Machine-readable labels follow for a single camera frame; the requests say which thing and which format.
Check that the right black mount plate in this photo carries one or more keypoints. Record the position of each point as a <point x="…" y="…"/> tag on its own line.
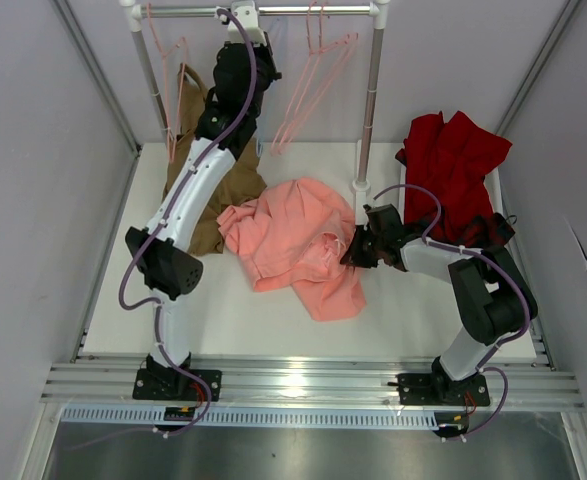
<point x="432" y="389"/>

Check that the black mount plate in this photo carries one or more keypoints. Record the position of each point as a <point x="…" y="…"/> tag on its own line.
<point x="432" y="389"/>
<point x="170" y="385"/>

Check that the pink hanger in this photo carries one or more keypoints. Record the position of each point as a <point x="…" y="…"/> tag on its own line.
<point x="173" y="53"/>
<point x="308" y="90"/>
<point x="318" y="45"/>

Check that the white slotted cable duct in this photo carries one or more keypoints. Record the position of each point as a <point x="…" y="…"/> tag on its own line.
<point x="257" y="417"/>

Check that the metal clothes rack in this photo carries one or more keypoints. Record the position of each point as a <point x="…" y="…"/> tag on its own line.
<point x="136" y="13"/>

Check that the tan brown garment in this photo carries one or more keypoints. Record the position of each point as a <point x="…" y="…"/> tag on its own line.
<point x="241" y="184"/>

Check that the left black mount plate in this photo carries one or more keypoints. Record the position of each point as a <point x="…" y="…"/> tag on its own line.
<point x="170" y="385"/>

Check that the pink hanger right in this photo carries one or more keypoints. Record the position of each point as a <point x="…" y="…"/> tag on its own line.
<point x="318" y="45"/>

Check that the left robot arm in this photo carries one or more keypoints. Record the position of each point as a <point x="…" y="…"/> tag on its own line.
<point x="159" y="251"/>

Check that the pink skirt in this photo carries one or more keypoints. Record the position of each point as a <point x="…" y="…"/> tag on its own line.
<point x="295" y="235"/>

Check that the pink hanger far left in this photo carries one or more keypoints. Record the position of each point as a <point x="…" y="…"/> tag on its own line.
<point x="173" y="53"/>

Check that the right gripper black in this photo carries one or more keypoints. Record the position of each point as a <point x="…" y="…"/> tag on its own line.
<point x="353" y="256"/>

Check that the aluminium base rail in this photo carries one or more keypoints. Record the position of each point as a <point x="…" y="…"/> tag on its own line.
<point x="291" y="382"/>

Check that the white laundry basket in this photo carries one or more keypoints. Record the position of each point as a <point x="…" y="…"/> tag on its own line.
<point x="495" y="200"/>

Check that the blue wire hanger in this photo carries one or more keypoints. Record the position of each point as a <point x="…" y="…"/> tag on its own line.
<point x="259" y="137"/>

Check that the pink hanger middle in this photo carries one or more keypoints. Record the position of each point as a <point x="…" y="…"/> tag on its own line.
<point x="308" y="90"/>

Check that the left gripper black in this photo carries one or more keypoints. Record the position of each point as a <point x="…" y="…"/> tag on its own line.
<point x="271" y="73"/>

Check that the red garment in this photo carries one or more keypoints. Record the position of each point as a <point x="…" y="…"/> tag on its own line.
<point x="459" y="134"/>

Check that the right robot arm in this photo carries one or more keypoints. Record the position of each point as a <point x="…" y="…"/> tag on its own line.
<point x="494" y="302"/>

